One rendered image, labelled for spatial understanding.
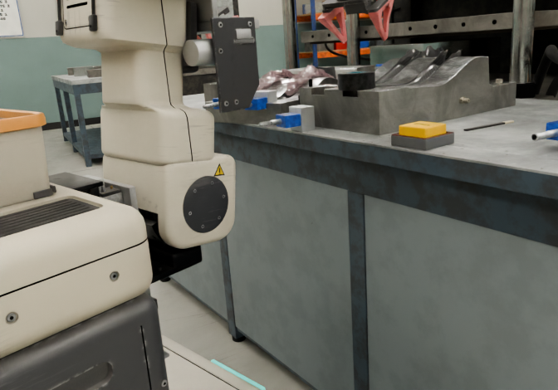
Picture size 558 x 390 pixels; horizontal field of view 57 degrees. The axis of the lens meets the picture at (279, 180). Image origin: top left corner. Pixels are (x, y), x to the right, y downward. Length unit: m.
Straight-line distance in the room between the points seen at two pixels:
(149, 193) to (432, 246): 0.53
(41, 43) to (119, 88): 7.26
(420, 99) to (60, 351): 0.84
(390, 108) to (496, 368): 0.53
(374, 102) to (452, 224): 0.29
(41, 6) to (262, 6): 3.44
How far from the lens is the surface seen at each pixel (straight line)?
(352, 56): 2.22
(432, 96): 1.19
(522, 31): 1.73
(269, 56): 9.17
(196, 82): 5.68
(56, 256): 0.62
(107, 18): 0.86
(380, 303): 1.18
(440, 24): 1.98
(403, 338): 1.17
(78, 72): 5.86
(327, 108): 1.18
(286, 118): 1.14
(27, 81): 8.17
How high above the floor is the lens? 1.00
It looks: 15 degrees down
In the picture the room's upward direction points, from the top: 4 degrees counter-clockwise
